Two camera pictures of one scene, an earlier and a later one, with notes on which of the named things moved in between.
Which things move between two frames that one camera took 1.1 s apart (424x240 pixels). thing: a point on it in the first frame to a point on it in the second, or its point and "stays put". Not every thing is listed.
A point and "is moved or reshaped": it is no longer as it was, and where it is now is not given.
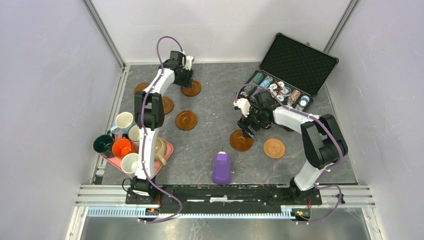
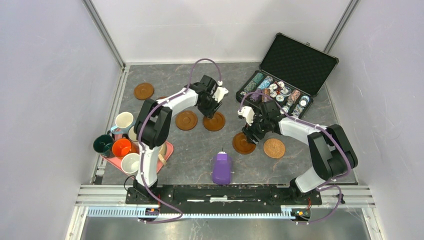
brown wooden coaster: x=239 y=142 is moved or reshaped
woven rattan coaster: x=274 y=148 stays put
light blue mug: x=123 y=121 stays put
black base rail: x=228 y=197 stays put
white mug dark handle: x=133 y=134 stays put
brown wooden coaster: x=194 y=91 is moved or reshaped
